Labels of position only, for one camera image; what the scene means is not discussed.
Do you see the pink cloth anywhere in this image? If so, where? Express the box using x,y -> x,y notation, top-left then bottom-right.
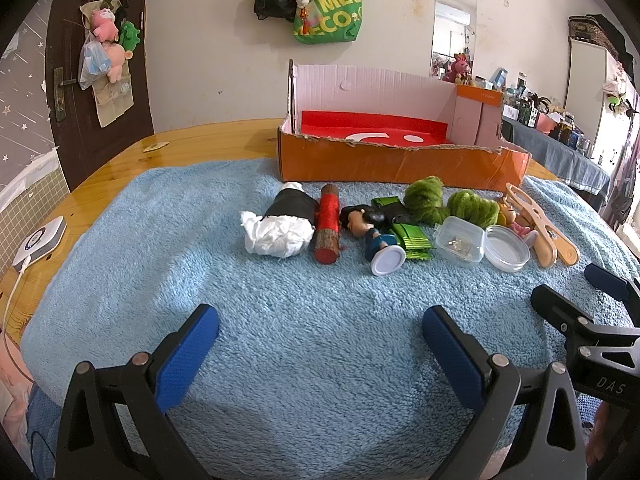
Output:
0,345 -> 36,441

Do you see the clutter of bottles and boxes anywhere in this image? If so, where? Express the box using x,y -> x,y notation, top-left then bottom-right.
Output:
470,67 -> 608,166

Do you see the patterned suitcase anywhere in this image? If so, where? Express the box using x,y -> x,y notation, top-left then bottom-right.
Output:
568,14 -> 626,61

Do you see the green tote bag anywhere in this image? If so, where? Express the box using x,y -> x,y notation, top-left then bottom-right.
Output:
293,0 -> 364,45

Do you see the white electronic device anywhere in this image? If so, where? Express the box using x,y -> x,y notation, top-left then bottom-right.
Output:
12,216 -> 67,271

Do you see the white wardrobe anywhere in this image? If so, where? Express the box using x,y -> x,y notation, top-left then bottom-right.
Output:
565,40 -> 623,126

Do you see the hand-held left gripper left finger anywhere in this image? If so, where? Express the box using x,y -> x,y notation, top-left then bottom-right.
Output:
54,304 -> 221,480

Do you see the dark green packet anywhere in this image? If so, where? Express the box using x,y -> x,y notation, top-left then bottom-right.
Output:
371,196 -> 416,222

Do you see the black and white plush toy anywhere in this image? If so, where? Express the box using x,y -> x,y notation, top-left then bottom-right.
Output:
241,182 -> 320,259

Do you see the small clear plastic box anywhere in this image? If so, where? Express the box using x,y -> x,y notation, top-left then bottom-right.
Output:
434,216 -> 487,264

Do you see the beige plastic clamp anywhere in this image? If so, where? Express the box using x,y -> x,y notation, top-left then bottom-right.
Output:
505,182 -> 581,268

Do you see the red pink plush toy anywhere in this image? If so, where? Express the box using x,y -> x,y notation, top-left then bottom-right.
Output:
444,52 -> 473,85

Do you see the red and white cardboard box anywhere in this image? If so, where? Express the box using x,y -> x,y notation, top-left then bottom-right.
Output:
277,59 -> 532,193

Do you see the dark haired doll figurine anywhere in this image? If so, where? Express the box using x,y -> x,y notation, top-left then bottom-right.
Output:
340,205 -> 407,277

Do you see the dark wooden door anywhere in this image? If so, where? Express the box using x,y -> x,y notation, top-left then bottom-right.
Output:
45,0 -> 156,193

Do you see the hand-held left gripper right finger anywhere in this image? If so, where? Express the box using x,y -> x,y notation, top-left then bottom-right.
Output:
421,305 -> 588,480

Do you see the red wooden stick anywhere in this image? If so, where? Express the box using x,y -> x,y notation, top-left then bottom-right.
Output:
314,184 -> 342,265

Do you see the wall mirror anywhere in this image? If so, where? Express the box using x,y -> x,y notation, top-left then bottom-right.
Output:
431,0 -> 478,81

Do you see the clear round plastic lid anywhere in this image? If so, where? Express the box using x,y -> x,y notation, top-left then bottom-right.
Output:
484,225 -> 532,273

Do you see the blue fluffy towel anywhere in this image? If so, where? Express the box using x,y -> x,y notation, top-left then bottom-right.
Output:
20,157 -> 640,480

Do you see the green plush toy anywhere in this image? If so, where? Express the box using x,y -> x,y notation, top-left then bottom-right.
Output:
118,20 -> 142,53

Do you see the person's right hand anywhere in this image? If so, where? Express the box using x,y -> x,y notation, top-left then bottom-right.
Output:
586,402 -> 610,467

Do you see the clear plastic bag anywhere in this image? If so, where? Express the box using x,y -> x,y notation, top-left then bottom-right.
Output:
79,40 -> 113,90

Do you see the metal door handle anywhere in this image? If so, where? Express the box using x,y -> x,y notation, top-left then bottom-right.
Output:
54,66 -> 81,122

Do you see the side table with blue cloth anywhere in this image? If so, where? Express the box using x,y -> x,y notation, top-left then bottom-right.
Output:
502,117 -> 613,211

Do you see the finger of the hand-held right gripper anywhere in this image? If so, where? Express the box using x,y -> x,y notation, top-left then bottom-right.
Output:
584,262 -> 640,321
531,284 -> 601,346

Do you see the small blonde pink doll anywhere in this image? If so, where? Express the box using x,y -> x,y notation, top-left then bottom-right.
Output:
497,199 -> 536,241

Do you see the green yarn bundle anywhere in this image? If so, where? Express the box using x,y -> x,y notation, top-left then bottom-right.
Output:
404,176 -> 448,225
446,189 -> 501,229

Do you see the bright green packet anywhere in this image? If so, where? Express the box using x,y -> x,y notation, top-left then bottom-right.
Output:
390,222 -> 433,262

